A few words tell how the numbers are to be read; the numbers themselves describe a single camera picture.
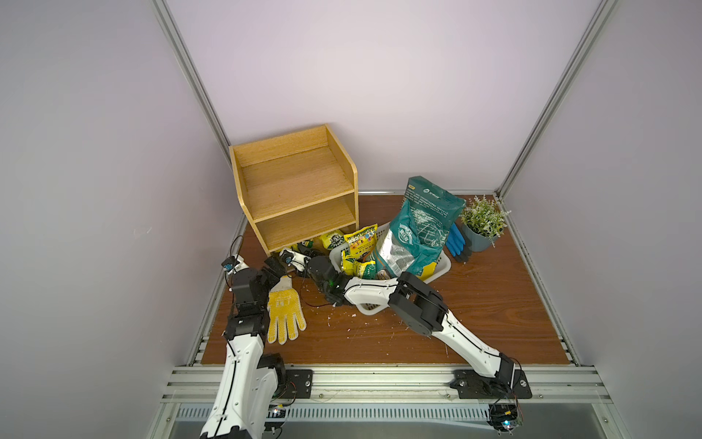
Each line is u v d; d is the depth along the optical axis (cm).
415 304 61
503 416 68
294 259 79
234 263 69
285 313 86
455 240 100
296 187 80
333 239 99
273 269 74
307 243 97
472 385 73
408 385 76
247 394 46
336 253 90
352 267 89
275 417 72
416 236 76
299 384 73
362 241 90
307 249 84
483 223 89
